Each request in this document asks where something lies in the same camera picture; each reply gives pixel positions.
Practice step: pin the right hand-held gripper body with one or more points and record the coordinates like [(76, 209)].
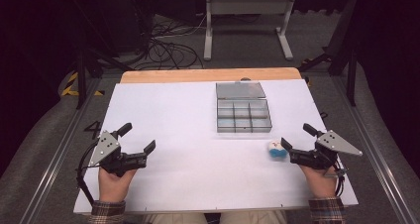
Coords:
[(333, 142)]

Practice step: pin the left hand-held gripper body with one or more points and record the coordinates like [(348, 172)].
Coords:
[(107, 148)]

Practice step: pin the small white and blue toy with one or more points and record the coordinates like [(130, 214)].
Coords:
[(275, 149)]

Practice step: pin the grey compartment box with lid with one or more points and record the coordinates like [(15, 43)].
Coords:
[(242, 110)]

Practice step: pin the person's left hand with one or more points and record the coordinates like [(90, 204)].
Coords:
[(112, 186)]

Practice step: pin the person's right hand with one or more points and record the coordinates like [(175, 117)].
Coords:
[(322, 182)]

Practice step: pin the white board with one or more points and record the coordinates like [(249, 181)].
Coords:
[(185, 171)]

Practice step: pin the yellow and black floor tape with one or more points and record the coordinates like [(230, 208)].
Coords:
[(71, 85)]

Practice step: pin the black tripod stand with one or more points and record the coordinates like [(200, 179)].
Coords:
[(82, 72)]

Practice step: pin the black metal stand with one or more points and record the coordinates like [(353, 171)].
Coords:
[(343, 52)]

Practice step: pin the white metal stand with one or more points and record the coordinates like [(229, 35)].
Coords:
[(247, 6)]

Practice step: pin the metal floor rail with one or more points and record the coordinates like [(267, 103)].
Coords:
[(56, 158), (376, 151)]

